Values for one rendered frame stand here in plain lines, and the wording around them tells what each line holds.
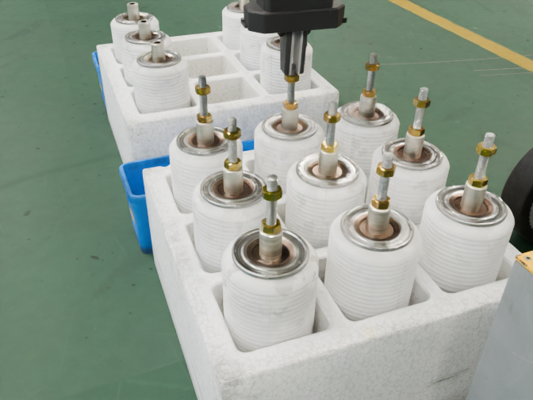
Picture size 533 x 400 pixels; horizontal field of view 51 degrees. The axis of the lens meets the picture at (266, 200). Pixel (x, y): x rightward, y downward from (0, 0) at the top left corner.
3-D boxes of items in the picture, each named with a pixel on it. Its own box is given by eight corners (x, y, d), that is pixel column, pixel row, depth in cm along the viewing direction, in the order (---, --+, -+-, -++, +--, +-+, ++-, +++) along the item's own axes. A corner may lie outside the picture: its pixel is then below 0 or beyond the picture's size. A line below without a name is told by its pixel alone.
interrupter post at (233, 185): (225, 184, 65) (224, 160, 63) (246, 186, 65) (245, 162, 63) (220, 196, 63) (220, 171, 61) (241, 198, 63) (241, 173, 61)
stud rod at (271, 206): (264, 239, 54) (266, 174, 50) (274, 238, 54) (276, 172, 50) (266, 246, 53) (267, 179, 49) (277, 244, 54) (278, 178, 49)
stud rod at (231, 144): (231, 175, 63) (229, 115, 59) (239, 178, 63) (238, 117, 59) (227, 180, 63) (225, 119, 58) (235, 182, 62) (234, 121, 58)
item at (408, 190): (352, 277, 78) (368, 167, 68) (363, 236, 86) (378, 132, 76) (423, 292, 76) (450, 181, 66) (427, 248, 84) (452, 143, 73)
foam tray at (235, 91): (263, 96, 143) (264, 25, 133) (331, 173, 114) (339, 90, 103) (108, 119, 131) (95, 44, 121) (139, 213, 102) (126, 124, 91)
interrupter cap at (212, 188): (208, 171, 67) (208, 166, 67) (271, 177, 67) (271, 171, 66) (192, 207, 61) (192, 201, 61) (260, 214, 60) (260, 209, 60)
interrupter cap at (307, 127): (293, 112, 81) (293, 107, 80) (328, 132, 76) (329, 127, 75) (251, 126, 77) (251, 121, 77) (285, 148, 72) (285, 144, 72)
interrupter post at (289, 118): (290, 123, 78) (291, 101, 76) (301, 130, 76) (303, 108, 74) (277, 128, 77) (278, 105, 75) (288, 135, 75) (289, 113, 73)
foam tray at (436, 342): (366, 214, 102) (379, 126, 92) (513, 384, 73) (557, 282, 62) (154, 263, 91) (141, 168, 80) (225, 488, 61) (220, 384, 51)
